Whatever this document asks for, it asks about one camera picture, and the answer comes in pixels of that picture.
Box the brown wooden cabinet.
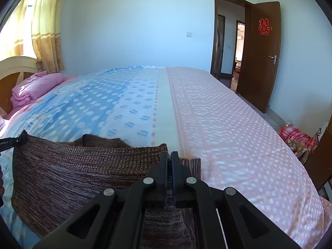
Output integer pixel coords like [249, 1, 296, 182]
[303, 114, 332, 190]

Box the yellow patterned curtain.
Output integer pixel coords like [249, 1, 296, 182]
[31, 0, 68, 74]
[0, 0, 37, 60]

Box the brown wooden door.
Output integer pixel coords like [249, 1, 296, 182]
[236, 1, 282, 114]

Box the bed with polka dot sheet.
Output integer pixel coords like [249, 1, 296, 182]
[0, 66, 332, 249]

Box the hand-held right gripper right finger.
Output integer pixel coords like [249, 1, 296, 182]
[170, 151, 302, 249]

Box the folded pink blanket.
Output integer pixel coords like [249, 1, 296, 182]
[11, 73, 64, 108]

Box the cream and wood headboard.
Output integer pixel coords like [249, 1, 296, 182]
[0, 56, 43, 120]

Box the brown knit sweater sun print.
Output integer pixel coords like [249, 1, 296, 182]
[11, 130, 201, 249]

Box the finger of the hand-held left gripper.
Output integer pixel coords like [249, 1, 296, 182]
[0, 130, 28, 151]

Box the brown floral bag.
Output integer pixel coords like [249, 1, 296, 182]
[288, 139, 310, 165]

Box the red plaid bag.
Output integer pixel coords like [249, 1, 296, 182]
[280, 125, 318, 151]

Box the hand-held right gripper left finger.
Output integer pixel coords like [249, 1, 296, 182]
[32, 151, 170, 249]

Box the brown door frame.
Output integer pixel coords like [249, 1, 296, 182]
[210, 0, 253, 83]

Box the red paper door decoration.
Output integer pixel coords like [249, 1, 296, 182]
[258, 18, 272, 35]

